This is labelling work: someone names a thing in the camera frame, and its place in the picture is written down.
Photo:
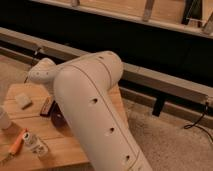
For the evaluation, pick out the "clear plastic bottle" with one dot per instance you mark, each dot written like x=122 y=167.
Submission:
x=35 y=144

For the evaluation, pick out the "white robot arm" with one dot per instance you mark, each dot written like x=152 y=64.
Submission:
x=80 y=88

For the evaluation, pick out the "orange handled tool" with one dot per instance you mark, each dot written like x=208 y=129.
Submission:
x=13 y=150

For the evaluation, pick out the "dark brown snack bar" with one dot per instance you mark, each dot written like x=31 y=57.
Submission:
x=45 y=111

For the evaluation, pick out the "dark purple ceramic bowl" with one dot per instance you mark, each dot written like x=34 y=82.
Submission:
x=57 y=117

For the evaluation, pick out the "wooden table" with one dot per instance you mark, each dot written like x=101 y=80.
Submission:
x=64 y=149

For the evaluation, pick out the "beige sponge block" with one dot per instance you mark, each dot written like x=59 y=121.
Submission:
x=23 y=100

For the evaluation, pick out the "white cup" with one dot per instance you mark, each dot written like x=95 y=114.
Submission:
x=5 y=121

